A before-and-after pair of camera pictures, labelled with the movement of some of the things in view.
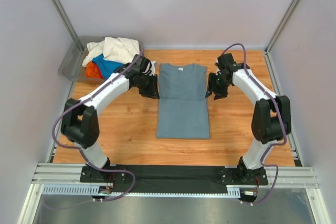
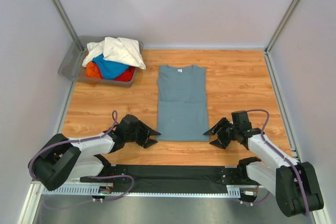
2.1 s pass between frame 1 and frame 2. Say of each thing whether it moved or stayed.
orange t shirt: stayed
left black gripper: moved
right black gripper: moved
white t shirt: stayed
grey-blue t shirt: stayed
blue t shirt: stayed
